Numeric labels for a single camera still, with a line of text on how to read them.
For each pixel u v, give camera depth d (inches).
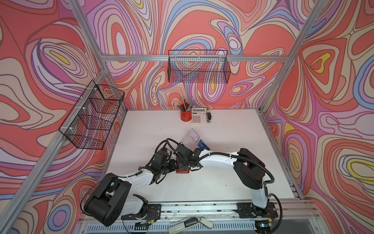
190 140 37.6
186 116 42.5
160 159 27.3
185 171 33.9
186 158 26.7
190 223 26.1
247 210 28.9
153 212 28.3
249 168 20.0
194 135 36.5
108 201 16.5
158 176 26.2
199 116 44.3
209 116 43.2
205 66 36.7
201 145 34.8
